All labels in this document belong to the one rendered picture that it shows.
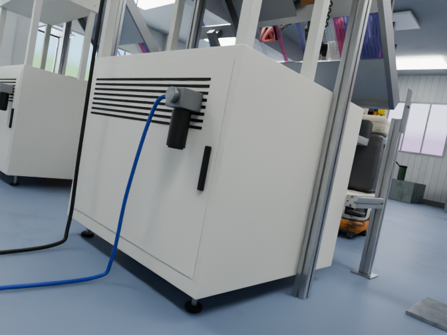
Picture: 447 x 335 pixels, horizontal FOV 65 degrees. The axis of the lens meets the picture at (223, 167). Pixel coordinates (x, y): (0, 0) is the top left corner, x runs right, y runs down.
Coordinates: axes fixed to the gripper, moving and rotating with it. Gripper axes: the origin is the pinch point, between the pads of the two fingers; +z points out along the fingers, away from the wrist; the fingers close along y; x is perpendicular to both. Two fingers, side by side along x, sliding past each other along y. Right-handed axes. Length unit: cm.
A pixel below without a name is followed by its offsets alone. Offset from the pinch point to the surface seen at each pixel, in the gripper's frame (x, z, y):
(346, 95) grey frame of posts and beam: 1, 46, 64
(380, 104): 31, 3, 54
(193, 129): -14, 89, 49
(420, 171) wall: 570, -565, -126
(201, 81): -22, 81, 48
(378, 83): 22, 1, 53
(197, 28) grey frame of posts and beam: -18.0, 26.1, -10.1
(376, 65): 14, 2, 53
